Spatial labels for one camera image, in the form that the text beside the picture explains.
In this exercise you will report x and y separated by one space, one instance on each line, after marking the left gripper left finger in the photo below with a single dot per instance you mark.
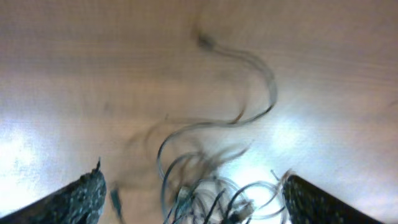
80 202

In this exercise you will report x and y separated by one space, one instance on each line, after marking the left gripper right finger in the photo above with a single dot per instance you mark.
308 204

